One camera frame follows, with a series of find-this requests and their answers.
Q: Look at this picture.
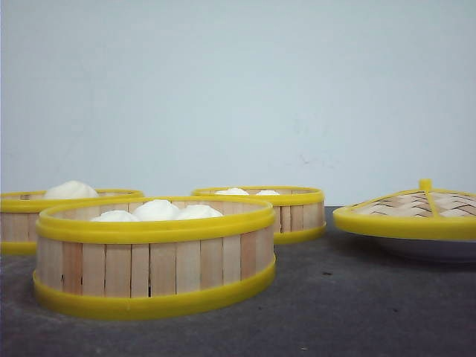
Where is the bamboo steamer basket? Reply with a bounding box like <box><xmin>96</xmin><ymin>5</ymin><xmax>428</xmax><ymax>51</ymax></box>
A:
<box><xmin>1</xmin><ymin>188</ymin><xmax>144</xmax><ymax>255</ymax></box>
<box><xmin>192</xmin><ymin>185</ymin><xmax>326</xmax><ymax>245</ymax></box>
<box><xmin>33</xmin><ymin>196</ymin><xmax>276</xmax><ymax>320</ymax></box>

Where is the back basket right bun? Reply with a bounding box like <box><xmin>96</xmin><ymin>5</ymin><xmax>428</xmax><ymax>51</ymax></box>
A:
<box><xmin>256</xmin><ymin>190</ymin><xmax>280</xmax><ymax>196</ymax></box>

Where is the woven bamboo steamer lid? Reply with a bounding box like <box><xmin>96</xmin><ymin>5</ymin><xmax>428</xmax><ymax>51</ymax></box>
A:
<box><xmin>332</xmin><ymin>178</ymin><xmax>475</xmax><ymax>242</ymax></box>

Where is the white bun in left basket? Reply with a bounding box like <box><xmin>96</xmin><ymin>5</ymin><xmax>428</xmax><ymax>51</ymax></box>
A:
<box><xmin>43</xmin><ymin>180</ymin><xmax>99</xmax><ymax>200</ymax></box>

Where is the white plate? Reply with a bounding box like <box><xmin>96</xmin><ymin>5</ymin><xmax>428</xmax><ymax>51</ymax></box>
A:
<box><xmin>373</xmin><ymin>237</ymin><xmax>475</xmax><ymax>263</ymax></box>

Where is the front left white bun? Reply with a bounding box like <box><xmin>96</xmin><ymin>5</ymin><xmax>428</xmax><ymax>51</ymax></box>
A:
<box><xmin>90</xmin><ymin>210</ymin><xmax>141</xmax><ymax>222</ymax></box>

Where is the front right white bun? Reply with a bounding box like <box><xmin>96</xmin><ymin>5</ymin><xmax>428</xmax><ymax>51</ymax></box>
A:
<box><xmin>174</xmin><ymin>205</ymin><xmax>223</xmax><ymax>220</ymax></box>

